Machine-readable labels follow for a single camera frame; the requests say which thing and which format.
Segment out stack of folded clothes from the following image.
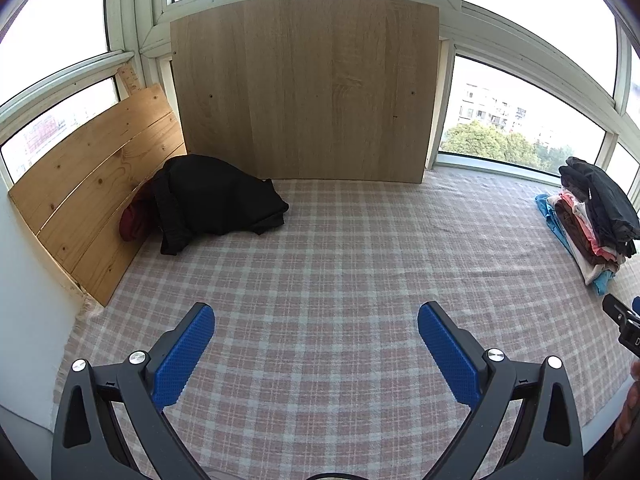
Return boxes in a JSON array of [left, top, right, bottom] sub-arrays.
[[535, 156, 640, 297]]

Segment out white window frame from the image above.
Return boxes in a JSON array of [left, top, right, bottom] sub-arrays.
[[0, 0, 640, 201]]

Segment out green trees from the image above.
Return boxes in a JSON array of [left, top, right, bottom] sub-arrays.
[[440, 120, 603, 177]]

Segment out pine plank panel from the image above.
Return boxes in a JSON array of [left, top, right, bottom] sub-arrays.
[[7, 84, 188, 307]]

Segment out large light wooden board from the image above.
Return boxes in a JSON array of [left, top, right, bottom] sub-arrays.
[[170, 0, 441, 184]]

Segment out black yellow-striped sport pants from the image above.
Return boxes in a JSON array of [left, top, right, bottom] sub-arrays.
[[149, 154, 291, 256]]

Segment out person's right hand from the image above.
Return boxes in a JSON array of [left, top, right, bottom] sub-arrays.
[[612, 359, 640, 453]]

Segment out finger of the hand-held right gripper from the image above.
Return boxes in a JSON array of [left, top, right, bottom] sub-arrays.
[[602, 294, 640, 333]]

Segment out dark red garment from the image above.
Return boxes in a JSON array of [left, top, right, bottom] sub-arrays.
[[119, 180, 163, 242]]

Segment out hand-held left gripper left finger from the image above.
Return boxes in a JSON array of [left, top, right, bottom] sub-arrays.
[[51, 302, 216, 480]]

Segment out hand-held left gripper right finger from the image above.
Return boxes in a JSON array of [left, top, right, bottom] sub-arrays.
[[417, 301, 586, 480]]

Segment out wooden ruler strip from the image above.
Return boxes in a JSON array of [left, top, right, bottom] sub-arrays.
[[116, 64, 143, 96]]

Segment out apartment buildings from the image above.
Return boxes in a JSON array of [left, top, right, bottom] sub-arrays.
[[457, 82, 528, 133]]

